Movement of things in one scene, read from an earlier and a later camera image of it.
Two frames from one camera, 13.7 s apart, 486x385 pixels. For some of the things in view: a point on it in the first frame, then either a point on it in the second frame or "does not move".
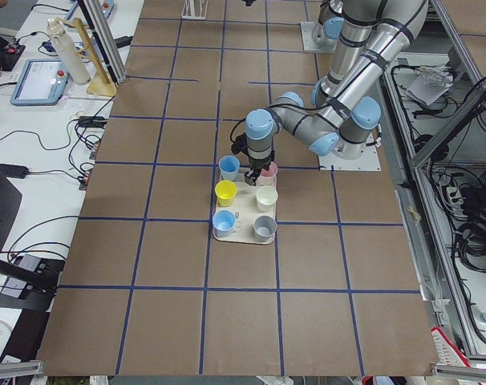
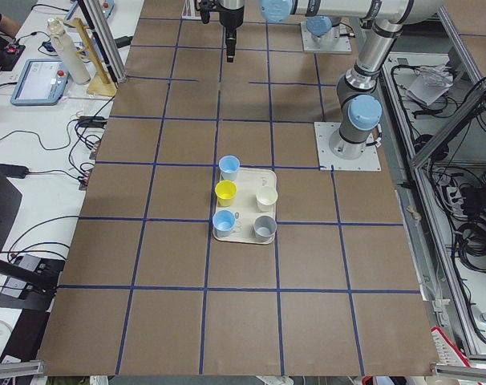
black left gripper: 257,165 -> 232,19
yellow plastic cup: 225,191 does not move
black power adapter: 12,171 does not move
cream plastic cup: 266,197 does not move
